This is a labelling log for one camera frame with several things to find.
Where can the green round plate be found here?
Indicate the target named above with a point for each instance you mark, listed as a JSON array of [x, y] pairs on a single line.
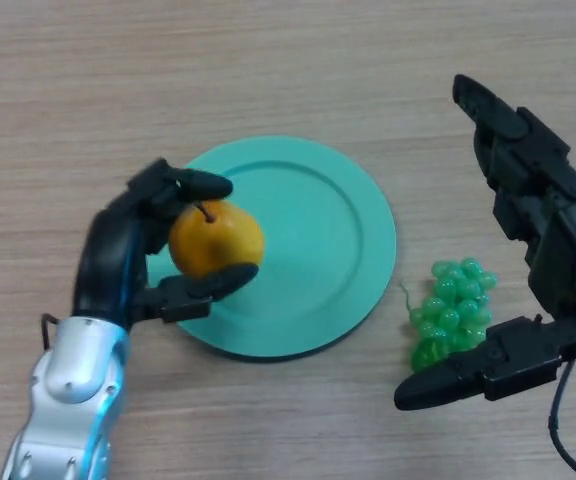
[[313, 250]]

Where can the yellow pear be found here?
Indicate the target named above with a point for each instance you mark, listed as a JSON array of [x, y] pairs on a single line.
[[215, 240]]

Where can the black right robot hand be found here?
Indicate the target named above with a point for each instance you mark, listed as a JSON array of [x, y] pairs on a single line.
[[568, 250]]

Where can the green grape bunch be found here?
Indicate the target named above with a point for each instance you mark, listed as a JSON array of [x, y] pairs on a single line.
[[450, 305]]

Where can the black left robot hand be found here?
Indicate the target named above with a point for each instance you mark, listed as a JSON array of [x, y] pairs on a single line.
[[108, 260]]

